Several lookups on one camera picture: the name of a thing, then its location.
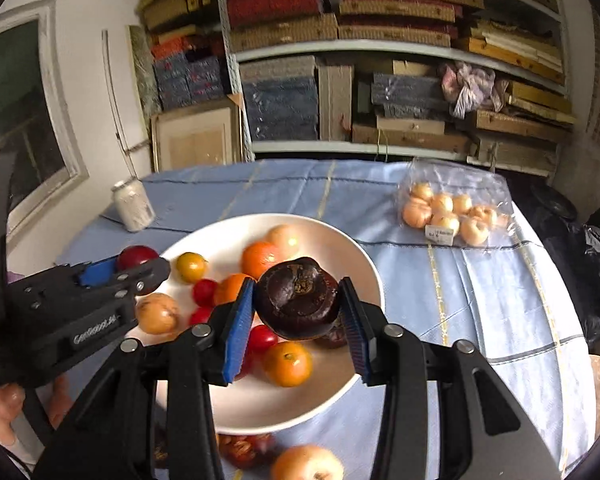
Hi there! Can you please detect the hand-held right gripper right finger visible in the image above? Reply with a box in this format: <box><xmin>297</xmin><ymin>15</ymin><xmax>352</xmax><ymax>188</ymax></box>
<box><xmin>336</xmin><ymin>276</ymin><xmax>563</xmax><ymax>480</ymax></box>

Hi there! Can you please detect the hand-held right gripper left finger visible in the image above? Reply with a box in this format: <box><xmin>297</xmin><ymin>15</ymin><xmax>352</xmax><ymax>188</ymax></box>
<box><xmin>32</xmin><ymin>277</ymin><xmax>257</xmax><ymax>480</ymax></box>

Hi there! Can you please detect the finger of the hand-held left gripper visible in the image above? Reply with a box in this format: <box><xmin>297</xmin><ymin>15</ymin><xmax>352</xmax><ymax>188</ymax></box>
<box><xmin>114</xmin><ymin>258</ymin><xmax>172</xmax><ymax>297</ymax></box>
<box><xmin>55</xmin><ymin>256</ymin><xmax>119</xmax><ymax>287</ymax></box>

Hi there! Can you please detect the dark red plum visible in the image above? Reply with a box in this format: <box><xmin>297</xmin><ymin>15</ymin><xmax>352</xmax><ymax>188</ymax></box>
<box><xmin>116</xmin><ymin>245</ymin><xmax>161</xmax><ymax>272</ymax></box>

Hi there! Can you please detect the cream striped pepino melon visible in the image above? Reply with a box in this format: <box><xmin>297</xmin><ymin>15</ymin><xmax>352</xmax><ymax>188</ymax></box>
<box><xmin>266</xmin><ymin>225</ymin><xmax>303</xmax><ymax>261</ymax></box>
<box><xmin>271</xmin><ymin>444</ymin><xmax>346</xmax><ymax>480</ymax></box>
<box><xmin>135</xmin><ymin>292</ymin><xmax>181</xmax><ymax>336</ymax></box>

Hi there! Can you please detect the orange mandarin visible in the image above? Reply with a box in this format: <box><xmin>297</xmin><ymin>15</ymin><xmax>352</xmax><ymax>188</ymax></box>
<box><xmin>241</xmin><ymin>241</ymin><xmax>281</xmax><ymax>281</ymax></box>
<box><xmin>214</xmin><ymin>273</ymin><xmax>253</xmax><ymax>306</ymax></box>

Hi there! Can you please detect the yellow orange citrus fruit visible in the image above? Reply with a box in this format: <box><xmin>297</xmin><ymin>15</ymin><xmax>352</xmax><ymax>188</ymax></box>
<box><xmin>175</xmin><ymin>252</ymin><xmax>209</xmax><ymax>283</ymax></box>
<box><xmin>262</xmin><ymin>341</ymin><xmax>314</xmax><ymax>388</ymax></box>

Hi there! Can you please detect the white plate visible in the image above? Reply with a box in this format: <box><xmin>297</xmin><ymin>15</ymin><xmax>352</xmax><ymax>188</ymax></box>
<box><xmin>135</xmin><ymin>213</ymin><xmax>385</xmax><ymax>436</ymax></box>

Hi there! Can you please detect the pack of pale small fruits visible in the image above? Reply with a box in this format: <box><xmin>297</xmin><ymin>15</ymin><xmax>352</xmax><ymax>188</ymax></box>
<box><xmin>401</xmin><ymin>181</ymin><xmax>511</xmax><ymax>247</ymax></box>

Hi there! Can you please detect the person's left hand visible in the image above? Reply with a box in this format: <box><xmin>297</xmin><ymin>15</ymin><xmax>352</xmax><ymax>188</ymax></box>
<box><xmin>0</xmin><ymin>377</ymin><xmax>76</xmax><ymax>448</ymax></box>

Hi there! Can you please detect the white drink can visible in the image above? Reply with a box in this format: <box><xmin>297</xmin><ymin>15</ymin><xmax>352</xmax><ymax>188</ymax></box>
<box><xmin>111</xmin><ymin>180</ymin><xmax>156</xmax><ymax>232</ymax></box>

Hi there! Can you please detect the white curved trim strip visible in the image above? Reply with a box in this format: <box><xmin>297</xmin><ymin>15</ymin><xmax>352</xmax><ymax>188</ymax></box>
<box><xmin>101</xmin><ymin>29</ymin><xmax>141</xmax><ymax>181</ymax></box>

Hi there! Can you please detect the white metal shelf rack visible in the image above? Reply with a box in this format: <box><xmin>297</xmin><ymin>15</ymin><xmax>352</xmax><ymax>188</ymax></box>
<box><xmin>215</xmin><ymin>0</ymin><xmax>578</xmax><ymax>178</ymax></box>

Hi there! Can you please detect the clear plastic clamshell box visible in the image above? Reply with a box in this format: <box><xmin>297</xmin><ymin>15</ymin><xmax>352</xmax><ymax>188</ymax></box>
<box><xmin>397</xmin><ymin>157</ymin><xmax>518</xmax><ymax>251</ymax></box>

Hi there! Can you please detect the stack of patterned flat boxes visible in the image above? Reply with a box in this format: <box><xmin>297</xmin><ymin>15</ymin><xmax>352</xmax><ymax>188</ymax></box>
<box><xmin>225</xmin><ymin>0</ymin><xmax>578</xmax><ymax>176</ymax></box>
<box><xmin>139</xmin><ymin>0</ymin><xmax>231</xmax><ymax>111</ymax></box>

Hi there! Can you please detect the white framed window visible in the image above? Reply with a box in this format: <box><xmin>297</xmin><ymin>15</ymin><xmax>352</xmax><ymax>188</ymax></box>
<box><xmin>0</xmin><ymin>0</ymin><xmax>90</xmax><ymax>241</ymax></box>

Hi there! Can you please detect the green patterned board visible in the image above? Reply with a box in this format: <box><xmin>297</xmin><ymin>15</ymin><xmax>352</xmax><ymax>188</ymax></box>
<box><xmin>129</xmin><ymin>25</ymin><xmax>161</xmax><ymax>116</ymax></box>

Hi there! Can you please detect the black jacket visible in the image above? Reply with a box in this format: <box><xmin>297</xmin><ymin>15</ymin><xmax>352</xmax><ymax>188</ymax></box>
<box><xmin>530</xmin><ymin>200</ymin><xmax>600</xmax><ymax>346</ymax></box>

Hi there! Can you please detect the pink plastic bag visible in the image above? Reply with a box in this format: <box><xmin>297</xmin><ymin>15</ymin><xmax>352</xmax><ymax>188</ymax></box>
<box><xmin>439</xmin><ymin>61</ymin><xmax>511</xmax><ymax>118</ymax></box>

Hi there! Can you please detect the wooden picture frame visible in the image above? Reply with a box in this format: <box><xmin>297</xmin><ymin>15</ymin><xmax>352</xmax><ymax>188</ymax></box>
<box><xmin>150</xmin><ymin>97</ymin><xmax>246</xmax><ymax>173</ymax></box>

